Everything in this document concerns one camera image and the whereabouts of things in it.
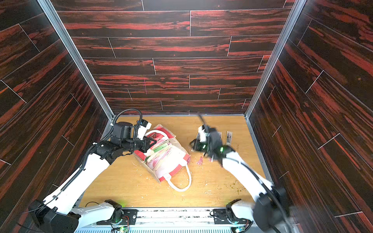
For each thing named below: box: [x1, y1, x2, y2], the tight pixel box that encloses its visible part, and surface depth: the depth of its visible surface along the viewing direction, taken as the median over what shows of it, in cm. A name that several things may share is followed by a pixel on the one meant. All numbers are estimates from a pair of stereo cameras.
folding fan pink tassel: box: [196, 155, 204, 166], surface depth 95 cm
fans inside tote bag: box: [144, 140, 172, 170], surface depth 95 cm
